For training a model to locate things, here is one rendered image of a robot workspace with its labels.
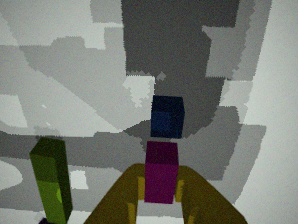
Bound lime green rod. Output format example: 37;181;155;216
29;137;73;224

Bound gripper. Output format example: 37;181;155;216
83;163;248;224

